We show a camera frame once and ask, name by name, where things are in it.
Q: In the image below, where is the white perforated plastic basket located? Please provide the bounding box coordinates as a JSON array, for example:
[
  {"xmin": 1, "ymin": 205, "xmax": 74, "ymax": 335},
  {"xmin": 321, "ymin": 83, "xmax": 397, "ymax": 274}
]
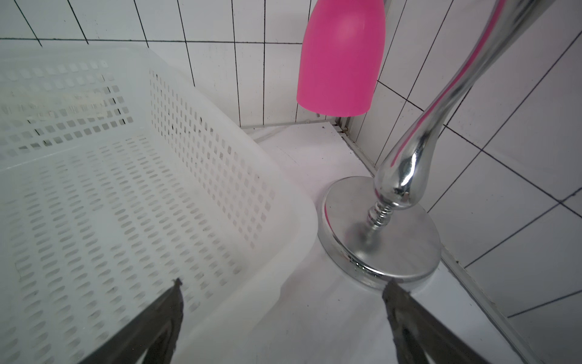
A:
[{"xmin": 1, "ymin": 46, "xmax": 318, "ymax": 363}]

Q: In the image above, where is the pink plastic wine glass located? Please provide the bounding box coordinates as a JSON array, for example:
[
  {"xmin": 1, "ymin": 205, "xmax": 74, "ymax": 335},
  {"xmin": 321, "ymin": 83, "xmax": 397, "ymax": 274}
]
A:
[{"xmin": 296, "ymin": 0, "xmax": 386, "ymax": 118}]

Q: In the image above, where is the silver metal glass rack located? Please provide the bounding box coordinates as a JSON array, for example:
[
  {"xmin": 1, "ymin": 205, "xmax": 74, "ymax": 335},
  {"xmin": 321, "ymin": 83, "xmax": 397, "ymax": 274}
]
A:
[{"xmin": 318, "ymin": 1, "xmax": 550, "ymax": 290}]

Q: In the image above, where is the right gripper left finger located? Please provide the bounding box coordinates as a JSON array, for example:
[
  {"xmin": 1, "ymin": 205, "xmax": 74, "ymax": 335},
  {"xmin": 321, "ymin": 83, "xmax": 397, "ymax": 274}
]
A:
[{"xmin": 81, "ymin": 279, "xmax": 183, "ymax": 363}]

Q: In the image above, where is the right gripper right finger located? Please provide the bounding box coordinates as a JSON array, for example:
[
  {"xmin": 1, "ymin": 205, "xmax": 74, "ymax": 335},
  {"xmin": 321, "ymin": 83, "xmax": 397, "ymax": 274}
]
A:
[{"xmin": 382, "ymin": 281, "xmax": 487, "ymax": 363}]

